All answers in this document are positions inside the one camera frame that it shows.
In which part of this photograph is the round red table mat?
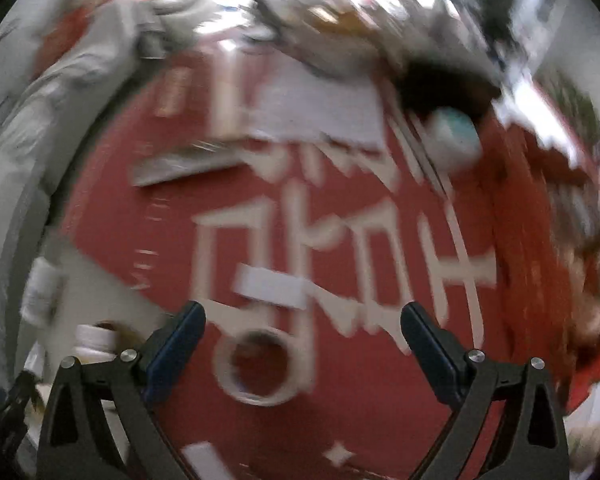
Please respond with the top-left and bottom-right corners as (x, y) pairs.
(55, 35), (583, 480)

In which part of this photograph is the flat red cardboard box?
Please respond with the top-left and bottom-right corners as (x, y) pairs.
(130, 60), (252, 189)

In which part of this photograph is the light grey covered sofa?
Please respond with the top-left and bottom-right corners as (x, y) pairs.
(0, 0), (201, 401)

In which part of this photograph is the open red gift box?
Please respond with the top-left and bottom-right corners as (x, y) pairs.
(490, 120), (600, 413)

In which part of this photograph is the white jar teal lid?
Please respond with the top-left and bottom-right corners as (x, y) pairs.
(424, 106), (482, 172)

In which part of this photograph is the white paper sheet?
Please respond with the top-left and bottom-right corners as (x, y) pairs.
(249, 57), (389, 149)

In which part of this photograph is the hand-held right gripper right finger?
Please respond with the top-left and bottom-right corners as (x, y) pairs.
(400, 302), (571, 480)

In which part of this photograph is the large beige tape roll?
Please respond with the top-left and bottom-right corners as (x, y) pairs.
(214, 329), (302, 407)

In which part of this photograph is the thick white block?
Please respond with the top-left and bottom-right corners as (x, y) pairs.
(234, 265), (310, 312)

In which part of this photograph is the yellow label pill bottle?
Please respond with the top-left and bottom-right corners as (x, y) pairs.
(74, 324), (123, 362)

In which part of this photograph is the white stick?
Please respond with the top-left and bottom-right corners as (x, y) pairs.
(385, 89), (457, 197)

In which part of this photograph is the dark brown box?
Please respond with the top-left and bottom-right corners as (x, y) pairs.
(399, 56), (502, 117)

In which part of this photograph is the red cushion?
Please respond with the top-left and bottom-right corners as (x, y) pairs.
(35, 0), (158, 81)

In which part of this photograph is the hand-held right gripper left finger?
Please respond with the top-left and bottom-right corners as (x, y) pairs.
(36, 301), (207, 480)

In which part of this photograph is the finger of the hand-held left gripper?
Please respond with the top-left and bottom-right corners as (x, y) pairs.
(0, 370), (46, 411)

